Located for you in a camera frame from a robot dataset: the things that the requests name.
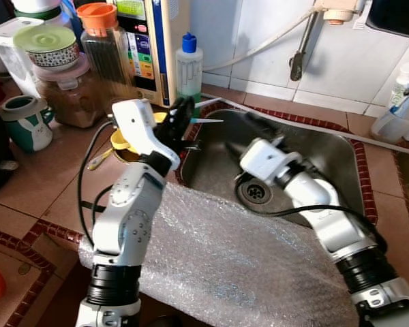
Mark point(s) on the brown filled jar pink lid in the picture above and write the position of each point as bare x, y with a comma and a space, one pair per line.
68, 102

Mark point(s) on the beige water filter appliance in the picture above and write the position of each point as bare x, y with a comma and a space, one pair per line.
170, 48

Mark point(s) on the dark blue basin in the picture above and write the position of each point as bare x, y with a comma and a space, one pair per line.
395, 17

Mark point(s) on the clear jar orange lid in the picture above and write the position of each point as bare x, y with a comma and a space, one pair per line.
99, 17

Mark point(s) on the patterned bowl green lid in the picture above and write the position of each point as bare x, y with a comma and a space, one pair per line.
44, 39

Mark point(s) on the steel sink basin with drain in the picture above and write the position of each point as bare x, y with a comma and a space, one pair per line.
327, 163

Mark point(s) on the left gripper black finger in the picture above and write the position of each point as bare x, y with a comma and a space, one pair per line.
175, 112
188, 109

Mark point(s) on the clear plastic cup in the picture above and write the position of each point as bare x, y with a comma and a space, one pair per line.
392, 126

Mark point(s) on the white jar green band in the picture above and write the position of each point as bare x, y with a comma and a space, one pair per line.
37, 7

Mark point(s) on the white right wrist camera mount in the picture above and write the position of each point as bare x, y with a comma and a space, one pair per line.
266, 160

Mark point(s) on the clear plastic pitcher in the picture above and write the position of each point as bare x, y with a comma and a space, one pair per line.
7, 54

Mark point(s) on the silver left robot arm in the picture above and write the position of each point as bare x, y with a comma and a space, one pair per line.
123, 225

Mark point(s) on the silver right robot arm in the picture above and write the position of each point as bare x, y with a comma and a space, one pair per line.
334, 225

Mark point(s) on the clear bubble wrap sheet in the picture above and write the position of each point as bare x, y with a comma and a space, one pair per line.
225, 272

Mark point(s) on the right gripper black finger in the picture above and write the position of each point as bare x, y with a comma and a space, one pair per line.
259, 125
237, 146

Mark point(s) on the green and white mug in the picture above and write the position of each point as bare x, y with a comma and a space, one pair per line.
27, 129

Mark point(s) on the green detergent bottle blue cap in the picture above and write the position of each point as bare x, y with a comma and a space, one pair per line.
189, 68

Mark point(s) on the wall tap dark spout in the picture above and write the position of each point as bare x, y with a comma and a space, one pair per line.
303, 54

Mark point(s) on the white squeeze tube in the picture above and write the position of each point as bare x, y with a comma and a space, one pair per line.
403, 88

